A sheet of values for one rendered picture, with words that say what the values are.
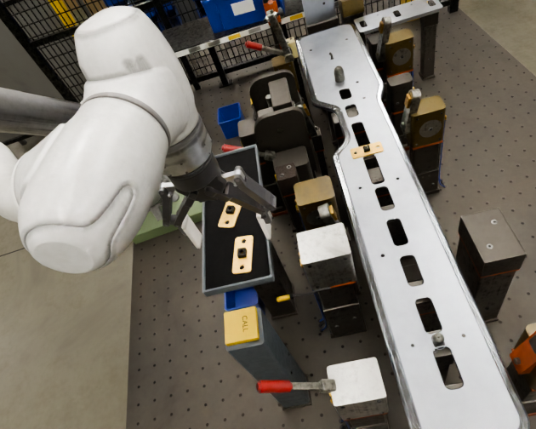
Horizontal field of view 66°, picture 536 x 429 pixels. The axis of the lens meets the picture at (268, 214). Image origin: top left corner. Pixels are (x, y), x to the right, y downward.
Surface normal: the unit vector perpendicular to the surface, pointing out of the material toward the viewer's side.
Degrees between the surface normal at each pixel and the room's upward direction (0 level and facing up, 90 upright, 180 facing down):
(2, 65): 90
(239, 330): 0
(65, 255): 88
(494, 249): 0
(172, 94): 85
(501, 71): 0
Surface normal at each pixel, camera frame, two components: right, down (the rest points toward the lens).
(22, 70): 0.18, 0.75
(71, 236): 0.36, 0.14
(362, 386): -0.26, -0.59
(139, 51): 0.60, 0.13
